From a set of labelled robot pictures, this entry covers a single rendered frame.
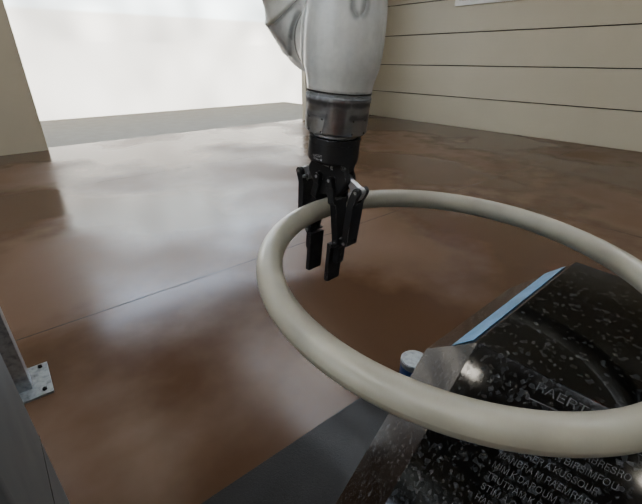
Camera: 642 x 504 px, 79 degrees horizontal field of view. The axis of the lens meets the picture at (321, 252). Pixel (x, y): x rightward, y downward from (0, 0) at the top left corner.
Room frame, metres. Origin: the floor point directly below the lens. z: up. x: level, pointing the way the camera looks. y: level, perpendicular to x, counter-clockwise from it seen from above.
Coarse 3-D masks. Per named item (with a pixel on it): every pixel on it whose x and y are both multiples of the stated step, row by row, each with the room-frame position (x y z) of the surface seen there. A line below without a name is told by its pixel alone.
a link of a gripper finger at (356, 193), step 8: (352, 192) 0.54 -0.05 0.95; (360, 192) 0.54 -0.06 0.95; (368, 192) 0.55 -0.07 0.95; (352, 200) 0.54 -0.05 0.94; (360, 200) 0.55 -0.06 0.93; (352, 208) 0.54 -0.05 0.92; (360, 208) 0.55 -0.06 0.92; (352, 216) 0.54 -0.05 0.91; (360, 216) 0.56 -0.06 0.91; (344, 224) 0.55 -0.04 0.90; (352, 224) 0.54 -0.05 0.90; (344, 232) 0.55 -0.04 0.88; (352, 232) 0.55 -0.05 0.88; (344, 240) 0.55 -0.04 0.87
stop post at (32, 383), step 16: (0, 320) 1.09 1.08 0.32; (0, 336) 1.08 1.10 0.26; (0, 352) 1.07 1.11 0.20; (16, 352) 1.09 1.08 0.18; (16, 368) 1.08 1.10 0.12; (32, 368) 1.20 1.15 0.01; (48, 368) 1.20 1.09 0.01; (16, 384) 1.07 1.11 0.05; (32, 384) 1.11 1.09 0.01; (48, 384) 1.11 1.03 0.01; (32, 400) 1.04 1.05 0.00
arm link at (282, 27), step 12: (264, 0) 0.69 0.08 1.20; (276, 0) 0.67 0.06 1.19; (288, 0) 0.66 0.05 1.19; (300, 0) 0.66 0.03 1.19; (276, 12) 0.67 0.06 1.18; (288, 12) 0.66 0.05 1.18; (300, 12) 0.65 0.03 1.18; (276, 24) 0.67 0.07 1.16; (288, 24) 0.66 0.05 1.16; (276, 36) 0.68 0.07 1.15; (288, 36) 0.66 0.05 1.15; (288, 48) 0.67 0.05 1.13; (300, 60) 0.65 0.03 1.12
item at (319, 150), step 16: (320, 144) 0.55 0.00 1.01; (336, 144) 0.55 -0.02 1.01; (352, 144) 0.56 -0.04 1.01; (320, 160) 0.55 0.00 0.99; (336, 160) 0.55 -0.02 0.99; (352, 160) 0.56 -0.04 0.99; (336, 176) 0.56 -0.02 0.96; (352, 176) 0.56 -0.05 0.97; (320, 192) 0.59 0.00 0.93; (336, 192) 0.56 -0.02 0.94
